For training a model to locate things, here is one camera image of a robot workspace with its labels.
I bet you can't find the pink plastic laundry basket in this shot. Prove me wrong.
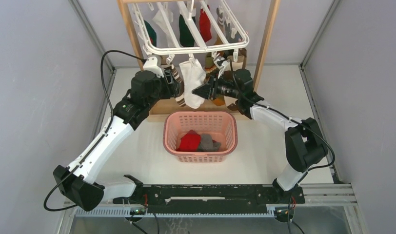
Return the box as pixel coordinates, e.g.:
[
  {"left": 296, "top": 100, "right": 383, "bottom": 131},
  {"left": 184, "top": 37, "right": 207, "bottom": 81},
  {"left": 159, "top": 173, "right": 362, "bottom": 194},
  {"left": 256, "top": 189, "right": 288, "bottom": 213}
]
[{"left": 163, "top": 111, "right": 238, "bottom": 163}]

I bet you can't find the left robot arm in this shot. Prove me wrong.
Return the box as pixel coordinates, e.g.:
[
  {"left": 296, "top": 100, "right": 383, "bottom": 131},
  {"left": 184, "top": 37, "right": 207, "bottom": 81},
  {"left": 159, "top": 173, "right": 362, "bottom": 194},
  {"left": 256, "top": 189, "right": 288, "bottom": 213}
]
[{"left": 53, "top": 71, "right": 183, "bottom": 212}]

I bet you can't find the beige brown ribbed sock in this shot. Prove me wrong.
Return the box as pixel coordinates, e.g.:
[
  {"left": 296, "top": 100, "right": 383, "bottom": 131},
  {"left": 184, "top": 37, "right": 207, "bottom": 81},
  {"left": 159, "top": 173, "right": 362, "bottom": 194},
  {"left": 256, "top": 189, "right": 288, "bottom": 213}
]
[{"left": 223, "top": 48, "right": 248, "bottom": 109}]

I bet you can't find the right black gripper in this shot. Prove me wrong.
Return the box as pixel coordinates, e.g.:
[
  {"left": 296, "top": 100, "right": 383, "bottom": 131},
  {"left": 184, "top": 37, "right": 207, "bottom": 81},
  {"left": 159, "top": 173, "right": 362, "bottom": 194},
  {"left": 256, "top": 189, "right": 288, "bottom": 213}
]
[{"left": 192, "top": 71, "right": 241, "bottom": 101}]

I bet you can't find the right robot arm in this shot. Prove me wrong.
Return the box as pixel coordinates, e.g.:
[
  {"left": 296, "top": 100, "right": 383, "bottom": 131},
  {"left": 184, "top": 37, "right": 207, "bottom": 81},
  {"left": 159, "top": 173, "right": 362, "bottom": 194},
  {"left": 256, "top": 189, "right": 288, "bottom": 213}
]
[{"left": 192, "top": 69, "right": 332, "bottom": 203}]

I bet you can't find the white sock front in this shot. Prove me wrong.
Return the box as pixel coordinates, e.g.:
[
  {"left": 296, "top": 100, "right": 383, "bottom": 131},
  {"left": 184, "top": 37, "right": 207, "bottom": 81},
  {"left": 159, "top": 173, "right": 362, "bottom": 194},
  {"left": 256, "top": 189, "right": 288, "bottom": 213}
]
[{"left": 179, "top": 58, "right": 206, "bottom": 109}]

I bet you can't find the dark green reindeer sock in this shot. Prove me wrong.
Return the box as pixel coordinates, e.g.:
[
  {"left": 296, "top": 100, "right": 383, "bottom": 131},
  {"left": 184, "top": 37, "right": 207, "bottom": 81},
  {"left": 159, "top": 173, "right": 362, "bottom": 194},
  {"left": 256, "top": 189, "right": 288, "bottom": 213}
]
[{"left": 144, "top": 21, "right": 157, "bottom": 46}]

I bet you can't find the red fuzzy sock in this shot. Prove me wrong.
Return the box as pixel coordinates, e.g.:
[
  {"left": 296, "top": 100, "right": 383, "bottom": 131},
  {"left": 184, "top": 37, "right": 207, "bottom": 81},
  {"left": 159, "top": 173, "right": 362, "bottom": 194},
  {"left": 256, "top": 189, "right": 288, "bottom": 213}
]
[
  {"left": 199, "top": 8, "right": 212, "bottom": 42},
  {"left": 177, "top": 130, "right": 200, "bottom": 152}
]

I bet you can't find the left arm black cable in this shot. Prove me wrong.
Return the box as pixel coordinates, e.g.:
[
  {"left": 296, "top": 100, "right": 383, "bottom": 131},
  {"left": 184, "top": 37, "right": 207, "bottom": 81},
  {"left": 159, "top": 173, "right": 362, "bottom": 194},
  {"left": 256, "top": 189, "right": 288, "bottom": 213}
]
[{"left": 43, "top": 50, "right": 148, "bottom": 213}]

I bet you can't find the brown striped sock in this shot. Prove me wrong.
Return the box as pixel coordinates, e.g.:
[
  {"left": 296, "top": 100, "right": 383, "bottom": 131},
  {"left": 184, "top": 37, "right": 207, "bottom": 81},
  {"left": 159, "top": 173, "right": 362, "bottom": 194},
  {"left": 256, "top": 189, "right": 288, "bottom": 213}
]
[{"left": 162, "top": 64, "right": 186, "bottom": 107}]

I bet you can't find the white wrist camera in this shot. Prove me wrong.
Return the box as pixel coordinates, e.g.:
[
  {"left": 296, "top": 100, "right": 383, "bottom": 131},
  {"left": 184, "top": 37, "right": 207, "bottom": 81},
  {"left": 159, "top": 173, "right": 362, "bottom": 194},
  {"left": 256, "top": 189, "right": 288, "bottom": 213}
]
[
  {"left": 143, "top": 55, "right": 164, "bottom": 78},
  {"left": 213, "top": 56, "right": 230, "bottom": 78}
]

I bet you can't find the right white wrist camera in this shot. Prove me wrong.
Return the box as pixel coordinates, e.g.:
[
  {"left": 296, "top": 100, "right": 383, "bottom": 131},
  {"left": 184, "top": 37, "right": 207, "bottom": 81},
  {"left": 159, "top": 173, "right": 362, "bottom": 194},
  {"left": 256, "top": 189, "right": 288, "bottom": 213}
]
[{"left": 213, "top": 56, "right": 230, "bottom": 78}]

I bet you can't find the wooden hanger rack frame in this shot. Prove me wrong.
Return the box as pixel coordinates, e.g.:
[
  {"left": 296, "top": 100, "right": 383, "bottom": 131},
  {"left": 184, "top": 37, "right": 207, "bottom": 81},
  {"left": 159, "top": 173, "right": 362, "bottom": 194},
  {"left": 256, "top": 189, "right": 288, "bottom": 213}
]
[{"left": 117, "top": 0, "right": 280, "bottom": 119}]

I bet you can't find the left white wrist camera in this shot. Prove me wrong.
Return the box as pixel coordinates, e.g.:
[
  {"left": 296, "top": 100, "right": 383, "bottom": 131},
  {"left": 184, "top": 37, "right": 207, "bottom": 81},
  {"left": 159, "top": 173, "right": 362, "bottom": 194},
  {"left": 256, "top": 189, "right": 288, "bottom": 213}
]
[{"left": 143, "top": 55, "right": 164, "bottom": 78}]

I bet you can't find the grey sock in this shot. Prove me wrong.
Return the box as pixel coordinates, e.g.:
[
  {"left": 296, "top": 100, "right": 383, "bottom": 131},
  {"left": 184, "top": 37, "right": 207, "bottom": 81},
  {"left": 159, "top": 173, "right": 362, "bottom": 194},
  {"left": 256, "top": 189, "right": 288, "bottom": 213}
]
[{"left": 197, "top": 134, "right": 221, "bottom": 152}]

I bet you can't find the white sock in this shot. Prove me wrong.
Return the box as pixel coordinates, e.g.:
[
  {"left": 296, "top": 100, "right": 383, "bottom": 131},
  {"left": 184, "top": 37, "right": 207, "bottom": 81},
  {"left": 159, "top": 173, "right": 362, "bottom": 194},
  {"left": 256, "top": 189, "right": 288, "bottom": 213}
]
[
  {"left": 179, "top": 58, "right": 206, "bottom": 109},
  {"left": 153, "top": 8, "right": 174, "bottom": 47}
]

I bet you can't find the white plastic clip hanger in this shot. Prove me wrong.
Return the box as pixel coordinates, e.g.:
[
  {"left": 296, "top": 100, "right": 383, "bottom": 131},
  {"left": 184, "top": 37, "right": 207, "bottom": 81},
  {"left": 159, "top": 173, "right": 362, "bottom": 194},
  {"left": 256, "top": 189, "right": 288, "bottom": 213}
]
[{"left": 118, "top": 0, "right": 250, "bottom": 61}]

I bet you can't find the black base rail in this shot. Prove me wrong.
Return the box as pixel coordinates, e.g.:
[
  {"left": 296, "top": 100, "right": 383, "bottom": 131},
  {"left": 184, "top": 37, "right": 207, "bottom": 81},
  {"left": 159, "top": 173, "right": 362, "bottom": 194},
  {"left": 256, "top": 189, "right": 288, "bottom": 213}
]
[{"left": 112, "top": 184, "right": 305, "bottom": 215}]

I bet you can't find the olive striped sock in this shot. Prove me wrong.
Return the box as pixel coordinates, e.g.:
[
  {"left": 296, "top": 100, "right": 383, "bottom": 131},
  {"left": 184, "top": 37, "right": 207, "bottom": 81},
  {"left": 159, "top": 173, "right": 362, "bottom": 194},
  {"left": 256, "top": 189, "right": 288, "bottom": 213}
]
[{"left": 204, "top": 53, "right": 225, "bottom": 106}]

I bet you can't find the green dotted sock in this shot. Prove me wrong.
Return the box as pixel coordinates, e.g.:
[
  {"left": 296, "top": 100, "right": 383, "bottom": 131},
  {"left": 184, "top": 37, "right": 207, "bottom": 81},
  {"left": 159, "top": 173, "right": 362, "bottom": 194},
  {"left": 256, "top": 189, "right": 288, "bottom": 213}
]
[{"left": 178, "top": 15, "right": 195, "bottom": 47}]

